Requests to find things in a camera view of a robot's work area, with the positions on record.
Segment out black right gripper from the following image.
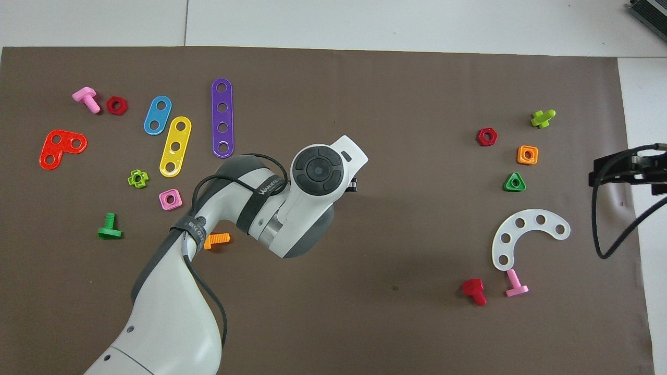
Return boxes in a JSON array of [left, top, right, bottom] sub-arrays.
[[589, 150, 667, 196]]

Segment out black ribbed device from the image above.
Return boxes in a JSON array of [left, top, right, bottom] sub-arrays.
[[627, 0, 667, 29]]

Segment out brown table mat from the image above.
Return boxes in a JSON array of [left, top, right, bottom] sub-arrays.
[[0, 46, 656, 375]]

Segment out purple four-hole strip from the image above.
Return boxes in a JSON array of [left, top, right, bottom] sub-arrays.
[[211, 78, 235, 158]]

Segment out yellow three-hole strip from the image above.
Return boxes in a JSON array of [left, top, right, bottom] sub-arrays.
[[159, 116, 192, 178]]

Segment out white curved five-hole strip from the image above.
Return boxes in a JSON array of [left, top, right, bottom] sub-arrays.
[[491, 209, 571, 271]]

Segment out green toy screw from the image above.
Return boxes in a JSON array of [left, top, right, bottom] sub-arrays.
[[97, 212, 122, 240]]

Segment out orange three-hole corner plate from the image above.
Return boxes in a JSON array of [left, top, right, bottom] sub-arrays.
[[40, 129, 88, 170]]

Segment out lime cross-head toy screw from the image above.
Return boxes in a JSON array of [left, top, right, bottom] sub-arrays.
[[530, 109, 557, 129]]

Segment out red toy screw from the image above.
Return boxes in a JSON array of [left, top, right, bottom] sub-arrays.
[[461, 278, 487, 307]]

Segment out pink toy screw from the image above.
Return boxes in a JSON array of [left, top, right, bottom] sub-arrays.
[[505, 269, 529, 298], [72, 86, 102, 114]]

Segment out blue two-hole strip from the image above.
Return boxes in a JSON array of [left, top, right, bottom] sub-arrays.
[[143, 96, 172, 136]]

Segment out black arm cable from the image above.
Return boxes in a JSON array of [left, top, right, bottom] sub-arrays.
[[591, 143, 667, 259], [183, 153, 289, 349]]

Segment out pink square toy nut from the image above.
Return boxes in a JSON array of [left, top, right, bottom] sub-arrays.
[[159, 189, 183, 211]]

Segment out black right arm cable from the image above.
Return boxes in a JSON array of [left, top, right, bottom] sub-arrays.
[[591, 143, 667, 259]]

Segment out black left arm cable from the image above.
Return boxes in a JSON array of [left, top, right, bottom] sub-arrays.
[[183, 153, 289, 349]]

